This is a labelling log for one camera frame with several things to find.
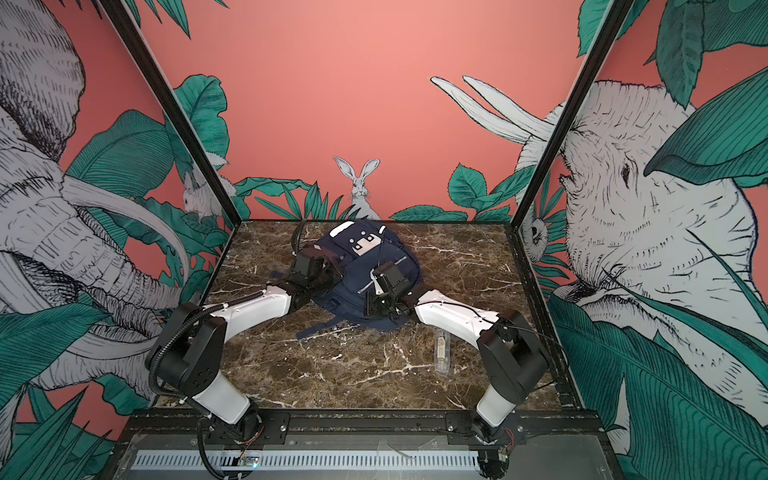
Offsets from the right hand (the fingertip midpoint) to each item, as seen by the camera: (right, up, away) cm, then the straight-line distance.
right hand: (358, 305), depth 84 cm
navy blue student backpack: (-2, +17, +18) cm, 24 cm away
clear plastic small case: (+24, -14, +2) cm, 28 cm away
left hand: (-3, +12, +7) cm, 14 cm away
